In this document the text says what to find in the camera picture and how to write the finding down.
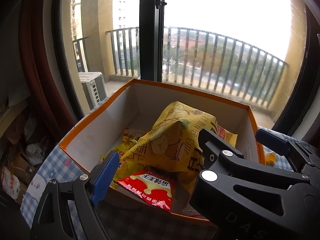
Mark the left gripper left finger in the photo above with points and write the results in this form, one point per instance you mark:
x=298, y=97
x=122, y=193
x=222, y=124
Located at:
x=53, y=220

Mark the black window frame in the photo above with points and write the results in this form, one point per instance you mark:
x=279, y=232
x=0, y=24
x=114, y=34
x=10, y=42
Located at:
x=301, y=114

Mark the orange cardboard box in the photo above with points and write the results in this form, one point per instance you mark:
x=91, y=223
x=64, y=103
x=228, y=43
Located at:
x=138, y=105

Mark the yellow honey butter chip bag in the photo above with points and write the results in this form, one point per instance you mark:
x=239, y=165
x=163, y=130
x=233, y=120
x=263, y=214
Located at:
x=172, y=143

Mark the outdoor air conditioner unit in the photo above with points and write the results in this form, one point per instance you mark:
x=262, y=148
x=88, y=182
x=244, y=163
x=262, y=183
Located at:
x=94, y=88

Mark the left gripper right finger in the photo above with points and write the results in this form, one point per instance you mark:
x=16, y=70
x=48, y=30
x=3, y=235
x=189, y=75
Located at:
x=231, y=190

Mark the red white silver snack packet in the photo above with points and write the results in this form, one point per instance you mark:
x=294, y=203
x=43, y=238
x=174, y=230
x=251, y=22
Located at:
x=150, y=186

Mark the blue checkered bear tablecloth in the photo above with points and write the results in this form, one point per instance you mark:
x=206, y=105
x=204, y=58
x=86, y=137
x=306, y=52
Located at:
x=123, y=215

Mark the balcony metal railing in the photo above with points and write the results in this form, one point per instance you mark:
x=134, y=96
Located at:
x=200, y=59

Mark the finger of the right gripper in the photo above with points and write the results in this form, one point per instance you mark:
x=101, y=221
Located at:
x=301, y=159

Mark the red curtain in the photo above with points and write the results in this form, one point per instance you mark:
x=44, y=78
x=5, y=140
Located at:
x=44, y=64

